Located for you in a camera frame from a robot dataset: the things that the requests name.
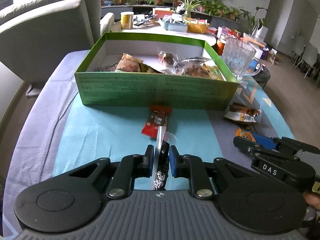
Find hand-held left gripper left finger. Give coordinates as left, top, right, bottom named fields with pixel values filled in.
left=62, top=145, right=155, bottom=199

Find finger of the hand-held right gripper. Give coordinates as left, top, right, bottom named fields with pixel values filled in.
left=234, top=136, right=295, bottom=158
left=251, top=134, right=320, bottom=155

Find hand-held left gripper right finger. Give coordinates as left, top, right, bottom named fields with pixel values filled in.
left=169, top=145, right=260, bottom=200

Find small orange snack packet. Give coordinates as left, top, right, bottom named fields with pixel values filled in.
left=236, top=128, right=257, bottom=141

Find dark snack bar foil ends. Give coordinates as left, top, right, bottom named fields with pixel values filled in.
left=150, top=126, right=178, bottom=191

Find orange white snack packet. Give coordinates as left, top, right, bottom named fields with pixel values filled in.
left=223, top=102, right=261, bottom=124

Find red brown snack bar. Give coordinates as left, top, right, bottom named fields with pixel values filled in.
left=141, top=105, right=173, bottom=138

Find green cardboard box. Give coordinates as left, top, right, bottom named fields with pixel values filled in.
left=74, top=32, right=239, bottom=112

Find orange chip packet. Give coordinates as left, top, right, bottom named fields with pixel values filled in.
left=178, top=64, right=225, bottom=81

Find yellow green snack packet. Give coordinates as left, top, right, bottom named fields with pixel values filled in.
left=139, top=63, right=167, bottom=74

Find clear plastic snack bag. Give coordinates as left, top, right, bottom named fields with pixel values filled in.
left=174, top=56, right=213, bottom=69

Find tan bread packet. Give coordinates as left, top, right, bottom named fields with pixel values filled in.
left=115, top=52, right=145, bottom=73

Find person's right hand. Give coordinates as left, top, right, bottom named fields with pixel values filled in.
left=303, top=190, right=320, bottom=212

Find printed teal mat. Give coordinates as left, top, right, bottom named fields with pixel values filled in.
left=235, top=79, right=297, bottom=140

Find black round side table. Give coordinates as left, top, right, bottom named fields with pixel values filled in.
left=250, top=64, right=272, bottom=90

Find clear glass pitcher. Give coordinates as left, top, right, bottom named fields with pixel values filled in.
left=222, top=37, right=264, bottom=81

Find white dining chair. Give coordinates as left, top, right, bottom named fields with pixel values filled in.
left=286, top=36, right=304, bottom=68
left=297, top=42, right=318, bottom=78

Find orange can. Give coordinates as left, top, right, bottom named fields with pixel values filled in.
left=216, top=39, right=227, bottom=55

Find pink box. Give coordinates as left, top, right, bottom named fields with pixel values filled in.
left=217, top=26, right=229, bottom=39

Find lavender cloth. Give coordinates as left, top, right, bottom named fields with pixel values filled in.
left=0, top=50, right=253, bottom=238

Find large leaf plant white pot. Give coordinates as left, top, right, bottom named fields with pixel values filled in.
left=239, top=6, right=269, bottom=40

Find yellow wicker basket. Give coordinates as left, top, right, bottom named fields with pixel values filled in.
left=185, top=18, right=210, bottom=34

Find round white table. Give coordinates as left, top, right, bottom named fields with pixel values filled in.
left=110, top=21, right=218, bottom=47

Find grey plastic tray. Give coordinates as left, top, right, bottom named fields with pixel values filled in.
left=159, top=17, right=188, bottom=33

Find dark blue packets heap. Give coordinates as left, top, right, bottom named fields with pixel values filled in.
left=134, top=14, right=158, bottom=27

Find yellow canister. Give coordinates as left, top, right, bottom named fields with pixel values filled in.
left=120, top=11, right=134, bottom=30

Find orange box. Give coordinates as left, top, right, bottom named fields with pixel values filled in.
left=152, top=7, right=173, bottom=18

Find spider plant in vase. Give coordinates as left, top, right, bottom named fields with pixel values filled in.
left=179, top=0, right=200, bottom=19

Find dark television cabinet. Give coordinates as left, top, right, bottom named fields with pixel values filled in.
left=101, top=4, right=240, bottom=30

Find grey armchair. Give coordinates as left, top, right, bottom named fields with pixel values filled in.
left=0, top=0, right=115, bottom=99

